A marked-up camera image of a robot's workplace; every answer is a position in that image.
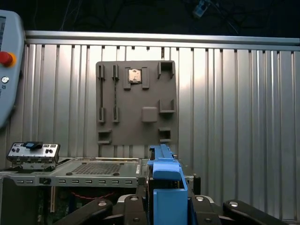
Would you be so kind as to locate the grey parts rack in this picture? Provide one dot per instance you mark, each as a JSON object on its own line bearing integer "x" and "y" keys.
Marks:
{"x": 131, "y": 117}

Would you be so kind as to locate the white power strip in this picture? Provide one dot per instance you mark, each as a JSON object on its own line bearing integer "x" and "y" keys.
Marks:
{"x": 201, "y": 8}

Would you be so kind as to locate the silver CPU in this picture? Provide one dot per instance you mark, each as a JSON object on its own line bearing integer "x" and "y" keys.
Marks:
{"x": 135, "y": 76}

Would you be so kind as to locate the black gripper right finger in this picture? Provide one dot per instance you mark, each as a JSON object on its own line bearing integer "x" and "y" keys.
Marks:
{"x": 204, "y": 211}

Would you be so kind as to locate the green RAM stick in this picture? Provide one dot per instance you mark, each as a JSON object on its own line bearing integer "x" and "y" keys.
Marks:
{"x": 115, "y": 93}

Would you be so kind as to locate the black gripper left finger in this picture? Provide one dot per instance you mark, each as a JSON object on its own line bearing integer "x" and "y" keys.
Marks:
{"x": 133, "y": 211}

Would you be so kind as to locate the white expansion slot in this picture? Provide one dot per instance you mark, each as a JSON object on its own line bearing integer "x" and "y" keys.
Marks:
{"x": 53, "y": 199}

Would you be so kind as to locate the pale blue teach pendant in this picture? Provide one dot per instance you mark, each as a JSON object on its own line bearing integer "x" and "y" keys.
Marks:
{"x": 14, "y": 93}

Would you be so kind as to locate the hard disk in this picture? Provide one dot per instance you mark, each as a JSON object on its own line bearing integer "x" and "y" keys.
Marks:
{"x": 170, "y": 204}

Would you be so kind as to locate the black open PC case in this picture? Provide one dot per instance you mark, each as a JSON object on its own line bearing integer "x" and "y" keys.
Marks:
{"x": 93, "y": 181}

